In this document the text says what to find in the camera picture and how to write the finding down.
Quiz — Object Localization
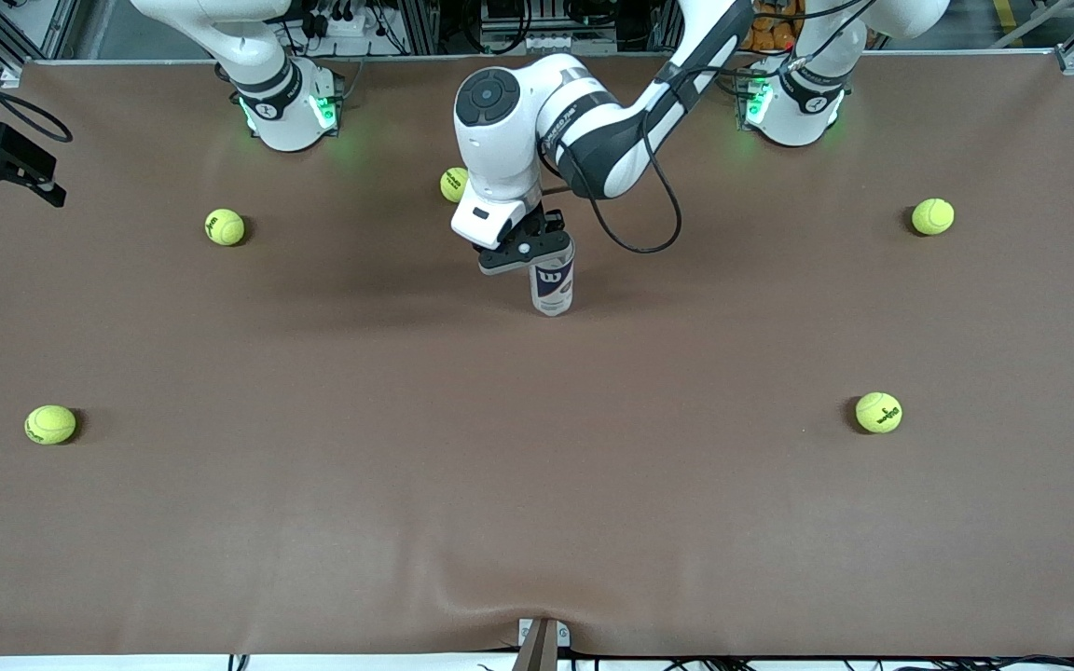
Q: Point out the white blue tennis ball can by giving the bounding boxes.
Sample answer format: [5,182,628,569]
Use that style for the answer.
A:
[530,238,577,318]

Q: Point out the yellow tennis ball Wilson print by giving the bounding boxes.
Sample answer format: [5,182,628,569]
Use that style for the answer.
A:
[204,208,246,247]

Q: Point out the yellow tennis ball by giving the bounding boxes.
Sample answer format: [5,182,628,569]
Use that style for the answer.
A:
[855,391,903,434]
[911,198,956,237]
[24,404,77,445]

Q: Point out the white power strip black plugs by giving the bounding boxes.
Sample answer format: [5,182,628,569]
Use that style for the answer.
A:
[299,0,384,40]

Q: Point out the orange fruit pile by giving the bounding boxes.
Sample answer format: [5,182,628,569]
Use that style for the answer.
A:
[750,0,799,52]

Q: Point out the brown table mat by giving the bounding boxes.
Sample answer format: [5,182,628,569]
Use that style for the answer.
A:
[0,58,1074,658]

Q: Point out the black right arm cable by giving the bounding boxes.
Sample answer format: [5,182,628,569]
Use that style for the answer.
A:
[0,42,74,145]

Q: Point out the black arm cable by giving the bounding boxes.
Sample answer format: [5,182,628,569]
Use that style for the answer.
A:
[551,0,874,255]
[0,42,74,145]

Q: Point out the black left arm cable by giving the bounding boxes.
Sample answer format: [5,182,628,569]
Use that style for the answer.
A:
[551,0,874,255]

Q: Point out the metal table clamp bracket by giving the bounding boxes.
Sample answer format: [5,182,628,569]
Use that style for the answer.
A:
[516,617,572,671]

